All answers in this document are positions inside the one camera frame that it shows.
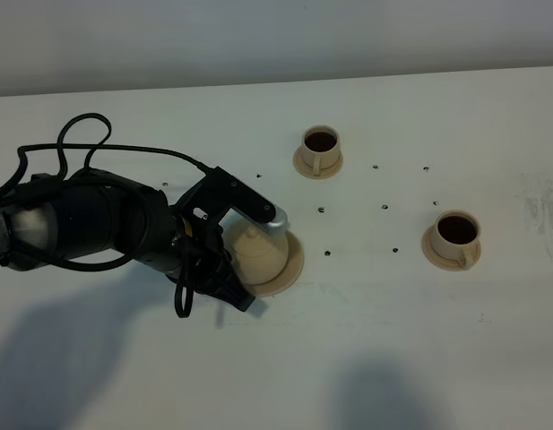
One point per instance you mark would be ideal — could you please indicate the beige teapot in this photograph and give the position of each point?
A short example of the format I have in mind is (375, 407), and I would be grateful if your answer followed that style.
(256, 257)

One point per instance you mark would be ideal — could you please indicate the beige teapot saucer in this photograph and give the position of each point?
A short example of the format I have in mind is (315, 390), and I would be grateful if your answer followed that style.
(289, 274)

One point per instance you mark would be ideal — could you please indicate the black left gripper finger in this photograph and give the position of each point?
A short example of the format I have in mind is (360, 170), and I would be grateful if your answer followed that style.
(217, 279)

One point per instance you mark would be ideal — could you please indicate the beige far cup saucer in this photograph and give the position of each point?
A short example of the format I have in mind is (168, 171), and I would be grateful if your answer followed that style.
(304, 169)

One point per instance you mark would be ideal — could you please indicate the beige cup saucer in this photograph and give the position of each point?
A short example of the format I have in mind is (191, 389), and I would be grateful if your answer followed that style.
(304, 169)
(449, 256)

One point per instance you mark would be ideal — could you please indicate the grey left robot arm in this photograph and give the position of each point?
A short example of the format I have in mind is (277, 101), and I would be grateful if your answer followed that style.
(98, 221)

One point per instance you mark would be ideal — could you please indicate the beige teacup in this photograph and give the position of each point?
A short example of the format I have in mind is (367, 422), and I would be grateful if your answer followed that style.
(320, 147)
(458, 227)

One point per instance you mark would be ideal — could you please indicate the beige far teacup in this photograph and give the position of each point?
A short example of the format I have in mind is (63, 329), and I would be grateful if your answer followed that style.
(320, 147)

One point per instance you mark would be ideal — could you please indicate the beige near teacup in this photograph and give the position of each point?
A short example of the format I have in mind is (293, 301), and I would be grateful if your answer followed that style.
(458, 227)

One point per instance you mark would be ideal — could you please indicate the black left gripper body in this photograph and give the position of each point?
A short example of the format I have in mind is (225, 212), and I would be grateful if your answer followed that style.
(97, 221)

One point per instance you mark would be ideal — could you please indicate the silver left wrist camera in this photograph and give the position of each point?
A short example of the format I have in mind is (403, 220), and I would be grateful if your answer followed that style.
(206, 203)

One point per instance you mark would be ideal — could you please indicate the beige near cup saucer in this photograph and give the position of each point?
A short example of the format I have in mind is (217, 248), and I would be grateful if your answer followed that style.
(449, 256)

